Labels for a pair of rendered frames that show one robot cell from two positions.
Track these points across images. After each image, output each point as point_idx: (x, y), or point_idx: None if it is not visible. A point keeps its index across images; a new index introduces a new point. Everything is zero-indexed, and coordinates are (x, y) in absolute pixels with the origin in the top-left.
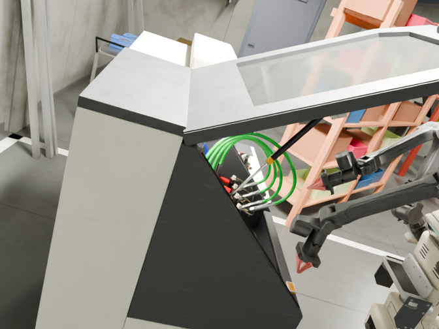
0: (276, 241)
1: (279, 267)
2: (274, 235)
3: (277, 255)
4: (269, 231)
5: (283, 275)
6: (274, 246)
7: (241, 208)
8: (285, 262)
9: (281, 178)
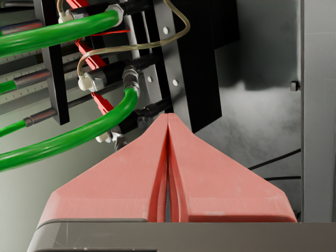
0: (322, 64)
1: (304, 188)
2: (318, 31)
3: (309, 143)
4: (304, 1)
5: (306, 216)
6: (306, 99)
7: (109, 138)
8: (328, 173)
9: (26, 165)
